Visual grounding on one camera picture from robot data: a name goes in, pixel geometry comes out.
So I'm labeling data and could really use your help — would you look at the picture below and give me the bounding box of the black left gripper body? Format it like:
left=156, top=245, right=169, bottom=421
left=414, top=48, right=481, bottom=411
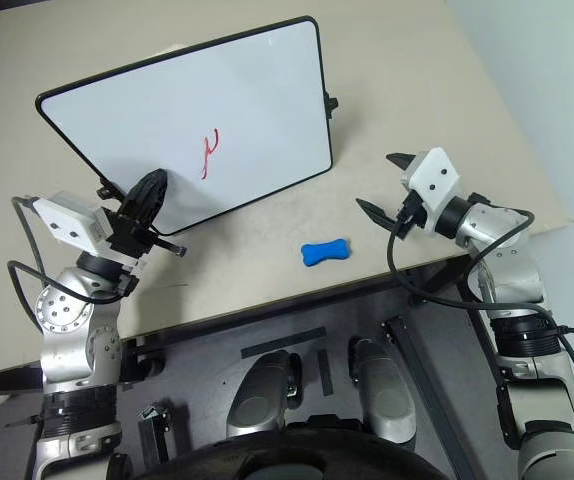
left=105, top=201, right=161, bottom=277

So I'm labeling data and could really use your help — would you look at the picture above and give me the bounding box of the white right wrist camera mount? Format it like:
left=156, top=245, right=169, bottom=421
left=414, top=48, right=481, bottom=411
left=405, top=146, right=461, bottom=235

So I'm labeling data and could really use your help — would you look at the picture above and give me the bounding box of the white board with black frame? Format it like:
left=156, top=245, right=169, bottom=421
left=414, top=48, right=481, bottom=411
left=34, top=15, right=336, bottom=236

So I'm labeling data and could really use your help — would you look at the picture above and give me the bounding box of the long dark tape strip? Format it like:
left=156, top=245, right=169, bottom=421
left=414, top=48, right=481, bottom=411
left=240, top=327, right=328, bottom=360

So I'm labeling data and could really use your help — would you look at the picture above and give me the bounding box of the ribbed black left gripper finger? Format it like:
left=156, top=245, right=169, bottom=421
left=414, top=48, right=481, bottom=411
left=120, top=168, right=169, bottom=234

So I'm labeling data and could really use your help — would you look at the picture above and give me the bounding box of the dark rounded robot waist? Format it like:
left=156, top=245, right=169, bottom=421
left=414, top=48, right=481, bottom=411
left=141, top=424, right=463, bottom=480

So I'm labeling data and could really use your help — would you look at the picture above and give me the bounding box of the silver right robot foot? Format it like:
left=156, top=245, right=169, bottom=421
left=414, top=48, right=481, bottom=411
left=349, top=338, right=418, bottom=444

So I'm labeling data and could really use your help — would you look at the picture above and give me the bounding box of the short dark tape strip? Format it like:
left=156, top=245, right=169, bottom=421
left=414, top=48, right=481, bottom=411
left=316, top=348, right=336, bottom=398

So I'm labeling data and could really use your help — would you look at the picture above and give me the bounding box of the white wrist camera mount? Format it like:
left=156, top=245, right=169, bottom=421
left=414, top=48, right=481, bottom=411
left=405, top=146, right=461, bottom=235
left=34, top=192, right=113, bottom=256

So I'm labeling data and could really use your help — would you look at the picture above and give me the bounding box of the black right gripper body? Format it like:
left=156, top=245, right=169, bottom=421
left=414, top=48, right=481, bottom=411
left=391, top=152, right=429, bottom=240

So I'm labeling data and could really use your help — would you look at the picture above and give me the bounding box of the thin black left gripper finger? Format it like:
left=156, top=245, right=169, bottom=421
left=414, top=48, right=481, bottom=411
left=144, top=233, right=189, bottom=257

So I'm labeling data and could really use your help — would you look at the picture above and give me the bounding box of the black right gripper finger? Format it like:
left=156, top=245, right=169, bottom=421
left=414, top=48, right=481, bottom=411
left=385, top=152, right=414, bottom=174
left=355, top=198, right=399, bottom=232

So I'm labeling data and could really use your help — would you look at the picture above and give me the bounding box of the black table caster wheel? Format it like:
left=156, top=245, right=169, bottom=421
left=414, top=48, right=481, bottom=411
left=134, top=337, right=168, bottom=379

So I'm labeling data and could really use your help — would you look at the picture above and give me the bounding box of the silver robot foot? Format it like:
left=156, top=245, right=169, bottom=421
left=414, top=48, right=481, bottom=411
left=349, top=338, right=418, bottom=444
left=226, top=349, right=303, bottom=441

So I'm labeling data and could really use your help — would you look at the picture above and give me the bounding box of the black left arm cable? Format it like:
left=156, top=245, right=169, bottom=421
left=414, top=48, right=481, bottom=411
left=5, top=195, right=138, bottom=304

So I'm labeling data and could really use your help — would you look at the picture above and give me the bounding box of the black metal bracket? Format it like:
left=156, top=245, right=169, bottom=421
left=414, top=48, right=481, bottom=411
left=139, top=402, right=173, bottom=466

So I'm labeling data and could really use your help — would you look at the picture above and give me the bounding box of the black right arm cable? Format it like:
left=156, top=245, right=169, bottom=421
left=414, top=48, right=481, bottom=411
left=386, top=208, right=574, bottom=446

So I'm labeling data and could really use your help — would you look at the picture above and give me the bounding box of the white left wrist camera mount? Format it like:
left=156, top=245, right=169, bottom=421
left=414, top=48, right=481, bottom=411
left=34, top=192, right=113, bottom=256

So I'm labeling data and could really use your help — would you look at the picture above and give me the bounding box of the blue bone-shaped eraser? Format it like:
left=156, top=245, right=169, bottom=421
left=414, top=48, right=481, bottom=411
left=300, top=238, right=353, bottom=270

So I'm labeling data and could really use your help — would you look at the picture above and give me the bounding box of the silver left robot foot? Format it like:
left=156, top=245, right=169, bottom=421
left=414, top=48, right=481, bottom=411
left=226, top=349, right=303, bottom=441

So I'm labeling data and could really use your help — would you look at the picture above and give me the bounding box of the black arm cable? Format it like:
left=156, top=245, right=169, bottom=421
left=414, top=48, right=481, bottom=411
left=386, top=208, right=574, bottom=446
left=5, top=195, right=138, bottom=304

